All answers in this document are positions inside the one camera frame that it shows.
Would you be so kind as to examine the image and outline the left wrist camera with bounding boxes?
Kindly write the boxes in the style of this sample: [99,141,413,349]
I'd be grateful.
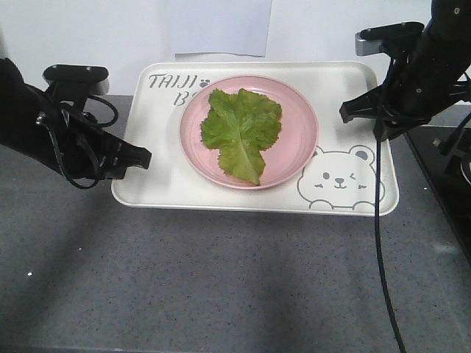
[43,64,110,110]

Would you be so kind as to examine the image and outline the green lettuce leaf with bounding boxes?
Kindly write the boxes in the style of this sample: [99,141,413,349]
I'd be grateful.
[200,88,283,185]

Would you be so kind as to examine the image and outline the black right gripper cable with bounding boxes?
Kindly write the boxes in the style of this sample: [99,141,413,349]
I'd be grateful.
[373,54,408,353]

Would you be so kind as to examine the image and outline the cream bear serving tray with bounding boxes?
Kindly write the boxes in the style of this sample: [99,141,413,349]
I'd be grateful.
[112,62,399,216]

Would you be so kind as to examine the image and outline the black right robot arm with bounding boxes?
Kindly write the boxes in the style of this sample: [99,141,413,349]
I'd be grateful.
[339,1,470,140]

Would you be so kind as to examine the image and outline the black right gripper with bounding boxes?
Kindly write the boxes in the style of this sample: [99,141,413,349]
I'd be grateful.
[339,59,456,141]

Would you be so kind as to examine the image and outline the black gas stove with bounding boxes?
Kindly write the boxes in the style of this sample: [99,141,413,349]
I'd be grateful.
[406,126,470,257]

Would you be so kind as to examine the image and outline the white paper sheet on wall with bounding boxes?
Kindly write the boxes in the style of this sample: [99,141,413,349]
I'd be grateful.
[168,0,272,57]

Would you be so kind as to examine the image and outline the pink round plate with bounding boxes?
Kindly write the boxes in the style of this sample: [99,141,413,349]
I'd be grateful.
[179,75,319,190]

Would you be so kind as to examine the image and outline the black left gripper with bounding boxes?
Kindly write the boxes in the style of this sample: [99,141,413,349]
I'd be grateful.
[35,99,152,180]

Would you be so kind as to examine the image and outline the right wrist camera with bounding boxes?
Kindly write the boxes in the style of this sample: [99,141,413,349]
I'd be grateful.
[355,21,425,58]

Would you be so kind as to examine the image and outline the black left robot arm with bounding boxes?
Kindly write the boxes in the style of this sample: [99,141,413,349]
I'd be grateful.
[1,58,152,188]

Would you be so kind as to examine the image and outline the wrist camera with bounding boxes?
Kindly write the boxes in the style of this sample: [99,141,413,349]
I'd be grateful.
[43,64,110,110]
[355,21,425,58]

